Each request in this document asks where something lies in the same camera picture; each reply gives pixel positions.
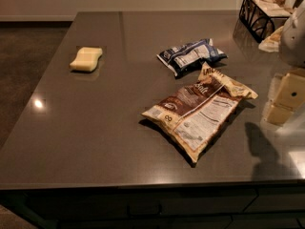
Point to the black wire napkin holder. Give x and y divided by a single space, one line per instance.
263 17

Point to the dark cabinet drawer front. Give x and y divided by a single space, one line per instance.
160 208

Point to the brown chip bag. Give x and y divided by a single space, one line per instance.
195 114

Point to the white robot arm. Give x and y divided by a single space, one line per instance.
292 45

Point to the cream snack packet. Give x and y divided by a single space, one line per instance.
271 43

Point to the yellow sponge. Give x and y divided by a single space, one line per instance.
86 59

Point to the blue chip bag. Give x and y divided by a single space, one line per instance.
183 58

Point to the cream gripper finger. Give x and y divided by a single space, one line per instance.
291 90
276 115

